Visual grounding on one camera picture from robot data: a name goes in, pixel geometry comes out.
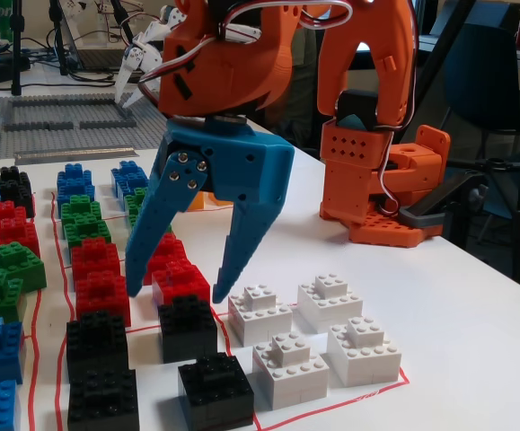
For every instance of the green plastic bottle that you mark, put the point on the green plastic bottle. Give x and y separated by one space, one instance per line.
4 20

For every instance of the grey studded baseplate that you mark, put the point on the grey studded baseplate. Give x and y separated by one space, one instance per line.
62 139

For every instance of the black stand pole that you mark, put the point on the black stand pole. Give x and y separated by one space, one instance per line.
16 54

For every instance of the black flat device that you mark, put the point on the black flat device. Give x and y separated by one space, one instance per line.
3 69

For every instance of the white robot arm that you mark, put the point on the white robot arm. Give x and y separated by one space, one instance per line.
136 51

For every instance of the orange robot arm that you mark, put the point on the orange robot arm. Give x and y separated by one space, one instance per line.
241 67

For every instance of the dark blue plastic chair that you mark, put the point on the dark blue plastic chair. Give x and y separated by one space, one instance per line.
484 81

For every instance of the white stacked brick block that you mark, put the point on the white stacked brick block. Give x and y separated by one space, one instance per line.
363 359
331 305
291 372
259 314

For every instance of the orange robot arm base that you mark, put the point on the orange robot arm base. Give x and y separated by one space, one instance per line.
416 157

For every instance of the grey brick wall frame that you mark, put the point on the grey brick wall frame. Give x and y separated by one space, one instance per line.
107 124

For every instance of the black grey table clamp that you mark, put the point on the black grey table clamp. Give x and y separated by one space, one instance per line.
425 217

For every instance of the open laptop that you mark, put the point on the open laptop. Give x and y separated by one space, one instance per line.
107 58

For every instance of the grey duct tape strip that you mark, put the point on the grey duct tape strip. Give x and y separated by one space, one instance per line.
75 155

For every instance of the black brick block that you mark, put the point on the black brick block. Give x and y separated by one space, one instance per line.
10 173
102 404
214 395
97 345
187 332
14 193

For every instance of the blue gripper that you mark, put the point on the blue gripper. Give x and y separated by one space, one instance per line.
246 162

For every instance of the red stacked brick block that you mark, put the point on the red stacked brick block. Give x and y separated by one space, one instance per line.
102 298
12 235
95 258
1 211
183 283
172 251

